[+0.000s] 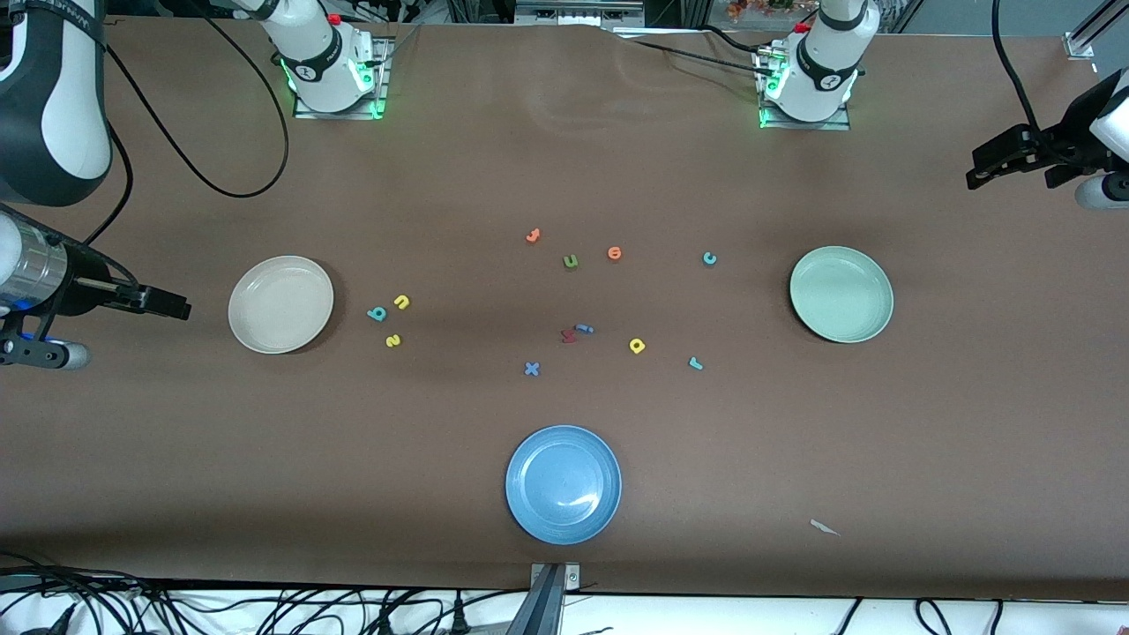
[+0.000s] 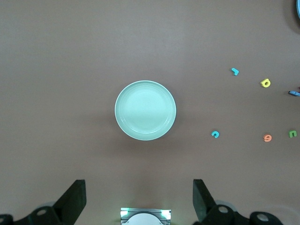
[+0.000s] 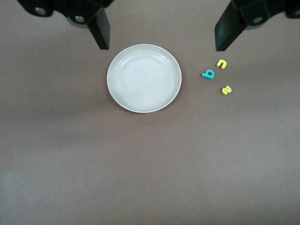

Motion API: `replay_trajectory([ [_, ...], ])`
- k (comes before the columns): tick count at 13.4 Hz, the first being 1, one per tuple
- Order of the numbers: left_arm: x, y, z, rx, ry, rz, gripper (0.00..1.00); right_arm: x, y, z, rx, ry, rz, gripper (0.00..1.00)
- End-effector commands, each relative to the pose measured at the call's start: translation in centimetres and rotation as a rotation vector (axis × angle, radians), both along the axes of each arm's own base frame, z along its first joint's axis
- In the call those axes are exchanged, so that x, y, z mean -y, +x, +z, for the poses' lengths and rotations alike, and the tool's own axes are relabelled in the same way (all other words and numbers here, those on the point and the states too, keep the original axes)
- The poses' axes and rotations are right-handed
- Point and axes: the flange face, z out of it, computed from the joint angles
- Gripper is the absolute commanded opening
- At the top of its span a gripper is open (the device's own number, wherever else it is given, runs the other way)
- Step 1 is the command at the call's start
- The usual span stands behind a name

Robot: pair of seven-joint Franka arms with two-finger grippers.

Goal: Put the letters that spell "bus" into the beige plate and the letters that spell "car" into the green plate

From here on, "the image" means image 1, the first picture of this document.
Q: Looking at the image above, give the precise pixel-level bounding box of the aluminium profile bar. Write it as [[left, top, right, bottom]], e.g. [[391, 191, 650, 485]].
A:
[[1063, 0, 1129, 59]]

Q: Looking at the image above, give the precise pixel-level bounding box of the beige brown plate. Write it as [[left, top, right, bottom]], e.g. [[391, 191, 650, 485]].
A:
[[228, 256, 335, 355]]

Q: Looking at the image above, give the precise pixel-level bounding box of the pale green plate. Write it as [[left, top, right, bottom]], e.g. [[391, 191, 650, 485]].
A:
[[789, 246, 894, 344]]

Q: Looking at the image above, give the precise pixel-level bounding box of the blue plate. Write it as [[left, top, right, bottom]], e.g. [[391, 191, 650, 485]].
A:
[[505, 425, 623, 545]]

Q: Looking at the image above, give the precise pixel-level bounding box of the grey metal box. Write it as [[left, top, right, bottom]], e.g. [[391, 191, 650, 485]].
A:
[[514, 0, 647, 27]]

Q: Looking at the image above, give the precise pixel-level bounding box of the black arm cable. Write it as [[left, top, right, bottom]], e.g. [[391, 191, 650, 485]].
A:
[[44, 0, 292, 292], [991, 0, 1046, 135]]

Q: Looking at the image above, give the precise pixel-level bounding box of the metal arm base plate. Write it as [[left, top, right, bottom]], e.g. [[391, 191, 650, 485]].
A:
[[754, 49, 852, 131], [293, 40, 393, 120]]

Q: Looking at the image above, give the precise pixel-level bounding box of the black table cable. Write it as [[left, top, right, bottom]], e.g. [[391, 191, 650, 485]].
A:
[[697, 25, 773, 56], [617, 35, 768, 73]]

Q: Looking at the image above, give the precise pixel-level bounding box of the grey metal camera bracket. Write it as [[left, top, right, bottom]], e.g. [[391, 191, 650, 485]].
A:
[[529, 563, 581, 635]]

